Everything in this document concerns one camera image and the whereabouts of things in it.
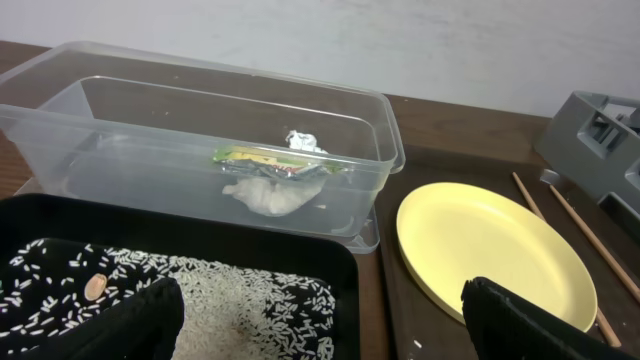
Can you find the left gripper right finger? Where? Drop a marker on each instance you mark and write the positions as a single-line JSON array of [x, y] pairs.
[[503, 325]]

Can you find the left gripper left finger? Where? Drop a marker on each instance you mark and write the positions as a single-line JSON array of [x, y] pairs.
[[143, 326]]

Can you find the yellow plate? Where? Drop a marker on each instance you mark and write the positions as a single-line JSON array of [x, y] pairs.
[[450, 233]]

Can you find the white tissue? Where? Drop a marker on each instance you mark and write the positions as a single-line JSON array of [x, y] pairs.
[[273, 197]]

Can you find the green yellow snack wrapper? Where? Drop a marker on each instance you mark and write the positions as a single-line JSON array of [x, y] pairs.
[[238, 160]]

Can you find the grey dishwasher rack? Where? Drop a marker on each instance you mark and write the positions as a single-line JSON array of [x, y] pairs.
[[593, 140]]

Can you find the brown nut piece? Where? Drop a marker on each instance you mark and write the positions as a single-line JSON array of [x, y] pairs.
[[95, 287]]

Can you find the pile of white rice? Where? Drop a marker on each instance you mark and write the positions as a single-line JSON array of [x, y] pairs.
[[230, 312]]

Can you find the dark brown serving tray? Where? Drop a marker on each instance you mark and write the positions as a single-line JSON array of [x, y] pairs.
[[418, 328]]

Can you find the black plastic tray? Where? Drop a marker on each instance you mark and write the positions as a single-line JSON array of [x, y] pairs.
[[34, 216]]

